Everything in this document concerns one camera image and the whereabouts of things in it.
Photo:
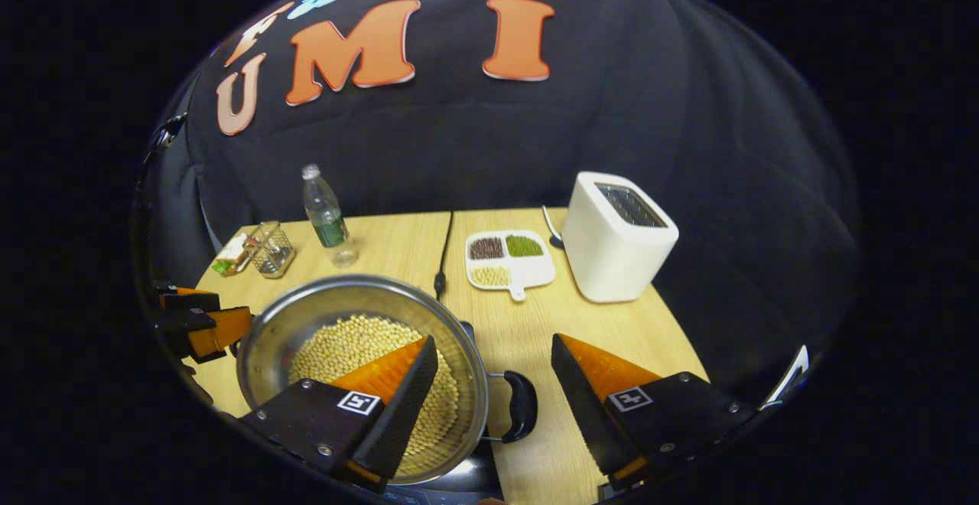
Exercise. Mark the sandwich with lettuce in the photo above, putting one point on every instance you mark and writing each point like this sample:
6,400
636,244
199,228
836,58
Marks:
233,254

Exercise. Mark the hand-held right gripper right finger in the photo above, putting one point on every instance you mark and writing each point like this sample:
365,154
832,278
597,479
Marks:
581,405

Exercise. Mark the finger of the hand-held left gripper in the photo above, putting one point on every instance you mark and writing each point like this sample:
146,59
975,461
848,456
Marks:
222,333
191,300

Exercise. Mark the clear plastic water bottle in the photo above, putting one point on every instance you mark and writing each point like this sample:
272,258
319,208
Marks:
327,214

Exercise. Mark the pile of yellow beans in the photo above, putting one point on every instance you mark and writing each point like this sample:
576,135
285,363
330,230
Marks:
491,276

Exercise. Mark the white flat panel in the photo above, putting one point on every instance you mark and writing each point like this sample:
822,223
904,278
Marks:
788,379

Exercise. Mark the pile of red beans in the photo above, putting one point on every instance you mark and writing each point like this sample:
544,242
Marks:
486,248

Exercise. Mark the white divided dish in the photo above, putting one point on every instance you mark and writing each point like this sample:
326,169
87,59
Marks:
535,269

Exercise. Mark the pile of green beans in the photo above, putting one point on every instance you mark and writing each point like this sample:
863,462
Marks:
524,245

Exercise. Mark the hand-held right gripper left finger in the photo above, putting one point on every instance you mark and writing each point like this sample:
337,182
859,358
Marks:
405,405

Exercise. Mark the white toaster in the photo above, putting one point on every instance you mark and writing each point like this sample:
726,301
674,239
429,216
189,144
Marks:
612,260

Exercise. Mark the black induction cooktop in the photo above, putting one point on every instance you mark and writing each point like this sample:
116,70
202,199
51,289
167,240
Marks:
466,482

